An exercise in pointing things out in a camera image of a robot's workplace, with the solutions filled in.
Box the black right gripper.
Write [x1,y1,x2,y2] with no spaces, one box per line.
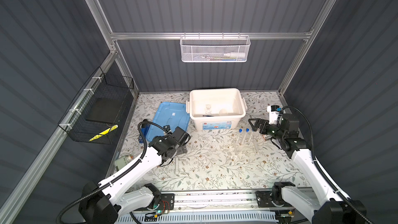
[249,118,285,141]

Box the white plastic storage bin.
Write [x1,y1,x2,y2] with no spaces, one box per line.
[186,88,247,131]

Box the small white dish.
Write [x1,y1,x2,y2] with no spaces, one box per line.
[219,108,228,116]

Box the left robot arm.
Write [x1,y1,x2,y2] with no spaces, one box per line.
[56,121,191,224]

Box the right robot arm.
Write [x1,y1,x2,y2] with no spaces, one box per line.
[249,105,372,224]

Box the highlighter pen pack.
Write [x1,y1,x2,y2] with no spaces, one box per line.
[262,135,273,141]

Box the blue plastic bin lid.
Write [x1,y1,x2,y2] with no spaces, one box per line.
[152,102,190,132]

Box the clear test tube rack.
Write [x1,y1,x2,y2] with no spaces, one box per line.
[232,130,257,159]

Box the green tape dispenser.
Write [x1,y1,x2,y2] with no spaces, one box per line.
[114,155,134,171]

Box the white bottle in basket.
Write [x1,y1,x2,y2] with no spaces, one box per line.
[223,52,246,59]

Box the black wire side basket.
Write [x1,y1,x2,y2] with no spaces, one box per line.
[58,68,135,145]

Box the white wire wall basket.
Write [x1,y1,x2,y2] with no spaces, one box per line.
[179,35,251,63]

